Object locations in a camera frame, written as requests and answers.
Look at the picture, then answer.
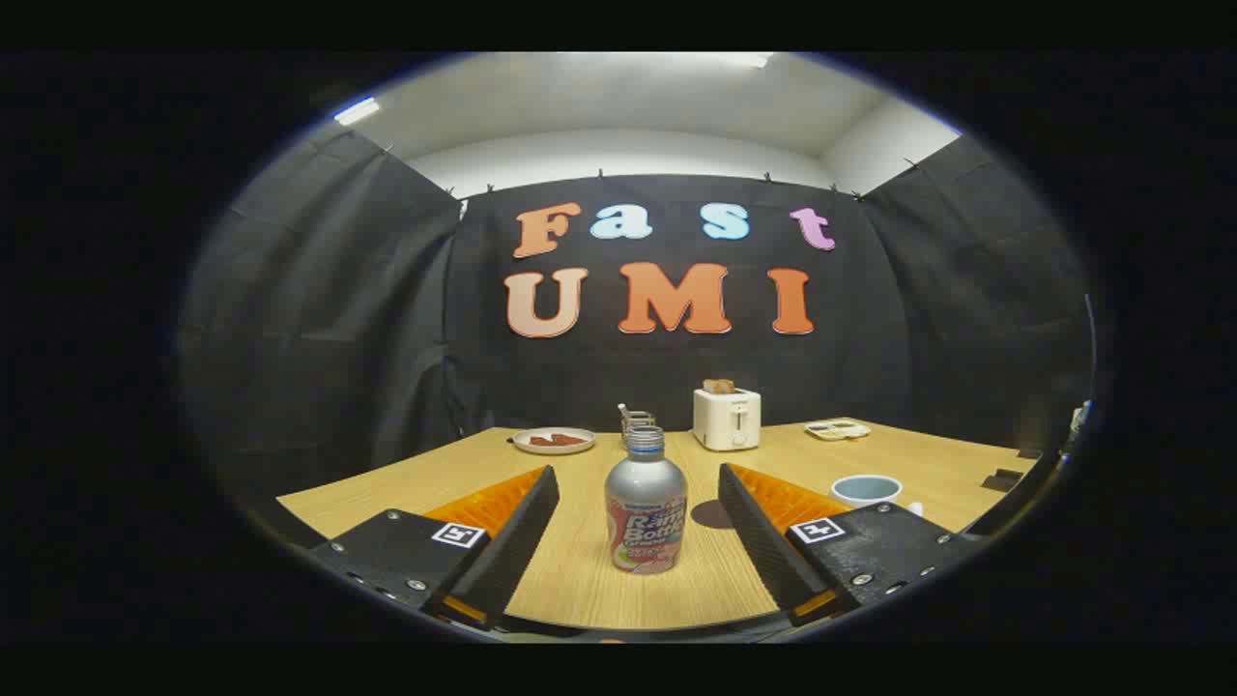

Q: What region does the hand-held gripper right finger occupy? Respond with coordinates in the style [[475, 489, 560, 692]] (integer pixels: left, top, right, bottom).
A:
[[717, 462, 987, 627]]

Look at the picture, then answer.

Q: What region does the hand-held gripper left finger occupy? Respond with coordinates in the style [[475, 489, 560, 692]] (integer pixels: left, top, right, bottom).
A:
[[309, 465, 561, 631]]

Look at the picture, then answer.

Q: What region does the white cup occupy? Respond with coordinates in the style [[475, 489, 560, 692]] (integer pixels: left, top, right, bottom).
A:
[[830, 474, 924, 517]]

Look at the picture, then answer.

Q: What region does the silver juice bottle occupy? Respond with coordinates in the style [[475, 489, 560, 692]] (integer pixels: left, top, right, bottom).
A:
[[604, 425, 689, 576]]

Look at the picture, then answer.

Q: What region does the wooden table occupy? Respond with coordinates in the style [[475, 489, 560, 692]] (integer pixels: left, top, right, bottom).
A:
[[275, 418, 1040, 634]]

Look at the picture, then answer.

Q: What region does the white plate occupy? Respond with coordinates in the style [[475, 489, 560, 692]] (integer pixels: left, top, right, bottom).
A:
[[511, 426, 597, 455]]

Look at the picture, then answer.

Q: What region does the white toaster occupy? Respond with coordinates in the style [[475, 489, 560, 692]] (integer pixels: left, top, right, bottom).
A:
[[692, 387, 762, 452]]

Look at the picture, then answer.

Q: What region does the black backdrop cloth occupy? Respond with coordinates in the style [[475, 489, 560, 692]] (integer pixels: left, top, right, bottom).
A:
[[179, 126, 1095, 504]]

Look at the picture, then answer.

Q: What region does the metal wire rack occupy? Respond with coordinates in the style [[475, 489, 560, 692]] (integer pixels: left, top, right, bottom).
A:
[[618, 403, 658, 450]]

